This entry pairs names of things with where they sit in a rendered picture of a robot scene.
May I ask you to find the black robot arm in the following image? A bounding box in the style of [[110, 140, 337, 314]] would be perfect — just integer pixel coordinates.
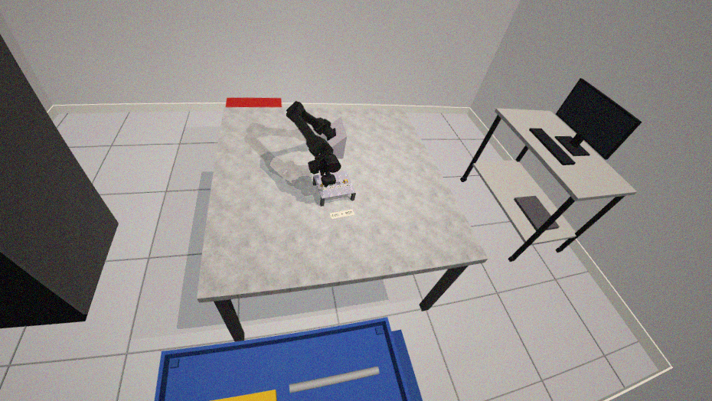
[[286, 101, 341, 174]]

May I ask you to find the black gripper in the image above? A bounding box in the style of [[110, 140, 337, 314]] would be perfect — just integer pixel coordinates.
[[320, 161, 336, 187]]

